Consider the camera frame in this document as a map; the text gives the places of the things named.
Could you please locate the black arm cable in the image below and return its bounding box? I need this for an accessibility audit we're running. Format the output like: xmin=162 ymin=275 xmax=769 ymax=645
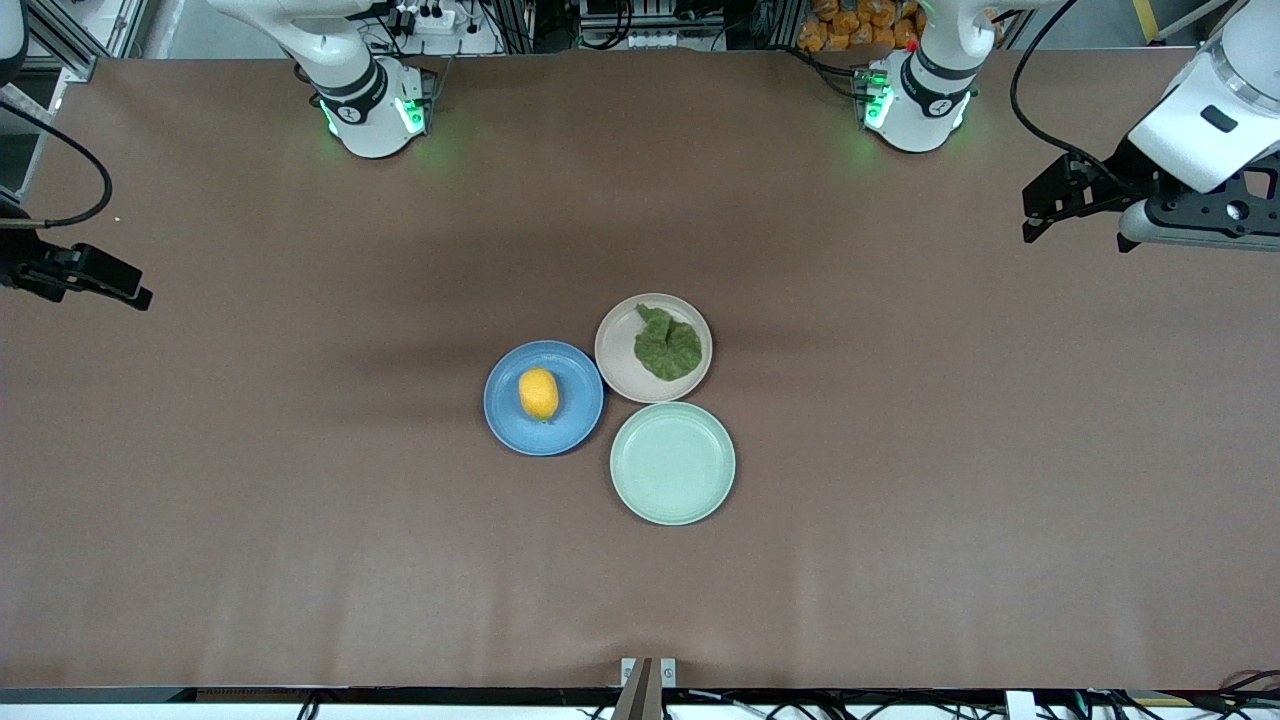
xmin=1010 ymin=0 xmax=1126 ymax=181
xmin=0 ymin=98 xmax=113 ymax=229

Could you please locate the white power strip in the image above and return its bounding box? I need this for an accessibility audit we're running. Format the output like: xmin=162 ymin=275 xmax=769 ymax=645
xmin=385 ymin=0 xmax=458 ymax=33

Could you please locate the light green round plate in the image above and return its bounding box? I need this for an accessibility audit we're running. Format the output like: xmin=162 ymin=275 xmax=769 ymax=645
xmin=610 ymin=402 xmax=736 ymax=526

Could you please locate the black floor cable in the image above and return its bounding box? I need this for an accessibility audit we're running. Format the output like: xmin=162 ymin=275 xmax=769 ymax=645
xmin=1215 ymin=668 xmax=1280 ymax=703

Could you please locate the yellow lemon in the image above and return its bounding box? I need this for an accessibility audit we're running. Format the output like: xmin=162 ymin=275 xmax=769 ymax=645
xmin=518 ymin=367 xmax=560 ymax=422

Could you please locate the beige pink round plate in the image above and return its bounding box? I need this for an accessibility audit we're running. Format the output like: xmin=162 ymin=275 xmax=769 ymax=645
xmin=595 ymin=293 xmax=713 ymax=404

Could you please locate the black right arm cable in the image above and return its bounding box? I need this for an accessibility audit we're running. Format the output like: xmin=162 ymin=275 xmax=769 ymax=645
xmin=0 ymin=98 xmax=113 ymax=229

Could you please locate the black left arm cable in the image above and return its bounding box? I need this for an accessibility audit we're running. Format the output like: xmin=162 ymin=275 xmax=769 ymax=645
xmin=1010 ymin=0 xmax=1126 ymax=181

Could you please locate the bag of oranges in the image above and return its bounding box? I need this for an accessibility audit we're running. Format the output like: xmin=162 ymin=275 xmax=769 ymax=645
xmin=797 ymin=0 xmax=923 ymax=53

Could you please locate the grey metal table bracket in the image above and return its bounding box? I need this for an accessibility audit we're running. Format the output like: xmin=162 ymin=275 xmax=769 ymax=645
xmin=620 ymin=657 xmax=678 ymax=720

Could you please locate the blue round plate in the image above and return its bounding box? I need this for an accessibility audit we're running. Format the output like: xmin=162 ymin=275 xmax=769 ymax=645
xmin=484 ymin=340 xmax=605 ymax=457

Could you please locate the green lettuce leaf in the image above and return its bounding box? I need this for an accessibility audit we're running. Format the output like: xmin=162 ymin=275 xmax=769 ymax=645
xmin=634 ymin=303 xmax=703 ymax=382

